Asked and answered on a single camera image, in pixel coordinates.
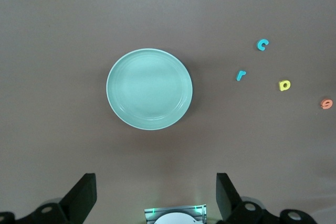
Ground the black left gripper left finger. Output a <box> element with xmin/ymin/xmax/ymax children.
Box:
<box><xmin>0</xmin><ymin>173</ymin><xmax>98</xmax><ymax>224</ymax></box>

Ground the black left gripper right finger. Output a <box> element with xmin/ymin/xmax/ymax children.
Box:
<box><xmin>216</xmin><ymin>173</ymin><xmax>319</xmax><ymax>224</ymax></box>

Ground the yellow foam letter a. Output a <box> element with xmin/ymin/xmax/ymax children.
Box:
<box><xmin>278</xmin><ymin>80</ymin><xmax>291</xmax><ymax>92</ymax></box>

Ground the teal foam letter c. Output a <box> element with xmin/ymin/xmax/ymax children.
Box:
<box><xmin>256</xmin><ymin>39</ymin><xmax>270</xmax><ymax>51</ymax></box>

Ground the orange foam letter e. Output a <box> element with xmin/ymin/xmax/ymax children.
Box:
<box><xmin>320</xmin><ymin>98</ymin><xmax>333</xmax><ymax>110</ymax></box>

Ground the light green plate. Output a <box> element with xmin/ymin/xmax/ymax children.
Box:
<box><xmin>106</xmin><ymin>48</ymin><xmax>194</xmax><ymax>131</ymax></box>

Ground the brown table cover sheet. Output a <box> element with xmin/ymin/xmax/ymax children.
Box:
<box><xmin>0</xmin><ymin>0</ymin><xmax>336</xmax><ymax>224</ymax></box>

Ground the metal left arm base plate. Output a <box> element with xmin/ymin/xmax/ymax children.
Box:
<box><xmin>144</xmin><ymin>204</ymin><xmax>207</xmax><ymax>224</ymax></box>

